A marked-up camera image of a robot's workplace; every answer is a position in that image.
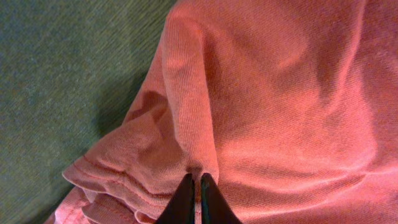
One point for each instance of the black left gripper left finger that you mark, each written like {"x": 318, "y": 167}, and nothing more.
{"x": 181, "y": 207}

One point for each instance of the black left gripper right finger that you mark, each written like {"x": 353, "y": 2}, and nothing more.
{"x": 214, "y": 208}

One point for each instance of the orange soccer t-shirt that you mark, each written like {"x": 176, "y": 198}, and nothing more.
{"x": 291, "y": 106}

